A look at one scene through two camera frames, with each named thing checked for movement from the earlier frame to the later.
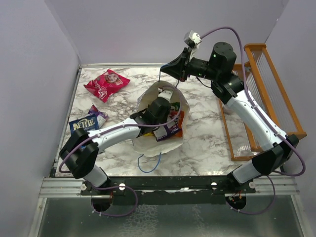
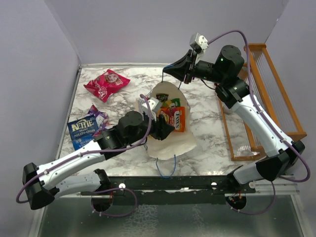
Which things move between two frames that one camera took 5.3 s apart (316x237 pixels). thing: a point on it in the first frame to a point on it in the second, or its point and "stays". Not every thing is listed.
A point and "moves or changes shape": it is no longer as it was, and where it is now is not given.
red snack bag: [103, 86] stays
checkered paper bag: [147, 145] moves or changes shape
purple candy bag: [101, 117] stays
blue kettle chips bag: [88, 123] stays
